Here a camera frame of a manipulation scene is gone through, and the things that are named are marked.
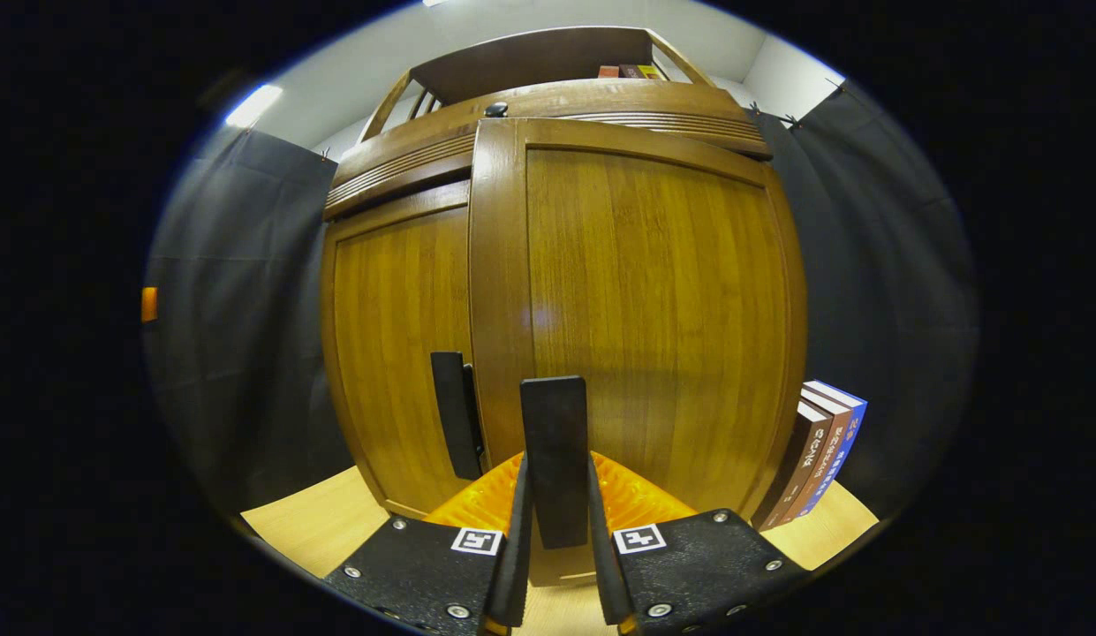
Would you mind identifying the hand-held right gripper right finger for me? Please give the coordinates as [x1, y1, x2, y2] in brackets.
[587, 449, 811, 636]

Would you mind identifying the narrow ceiling light panel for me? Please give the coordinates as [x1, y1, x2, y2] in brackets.
[225, 84, 283, 129]

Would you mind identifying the red-brown book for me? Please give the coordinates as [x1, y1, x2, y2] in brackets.
[782, 389, 854, 522]

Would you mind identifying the black backdrop cloth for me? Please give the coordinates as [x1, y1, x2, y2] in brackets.
[144, 81, 981, 531]

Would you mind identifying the blue book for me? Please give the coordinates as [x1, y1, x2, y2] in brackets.
[804, 380, 868, 518]

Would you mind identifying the dark brown book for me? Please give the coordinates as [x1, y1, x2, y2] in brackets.
[751, 399, 833, 531]

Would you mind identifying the wooden double-door shoe cabinet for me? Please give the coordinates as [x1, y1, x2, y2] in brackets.
[321, 26, 775, 522]

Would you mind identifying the wooden cabinet door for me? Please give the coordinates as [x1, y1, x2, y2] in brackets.
[468, 117, 809, 586]
[322, 181, 487, 518]

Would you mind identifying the wooden cabinet drawer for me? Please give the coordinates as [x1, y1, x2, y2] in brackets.
[336, 78, 765, 178]

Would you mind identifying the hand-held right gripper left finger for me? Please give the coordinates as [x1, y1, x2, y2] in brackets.
[325, 450, 535, 636]

